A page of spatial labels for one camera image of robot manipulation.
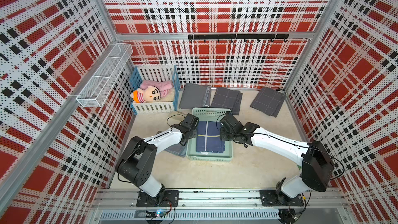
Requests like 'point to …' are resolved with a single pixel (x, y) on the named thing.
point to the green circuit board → (156, 214)
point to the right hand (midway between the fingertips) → (226, 132)
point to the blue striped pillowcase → (208, 138)
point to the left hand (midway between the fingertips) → (193, 131)
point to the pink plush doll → (151, 90)
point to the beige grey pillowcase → (177, 149)
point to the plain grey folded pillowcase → (195, 96)
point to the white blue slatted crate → (169, 102)
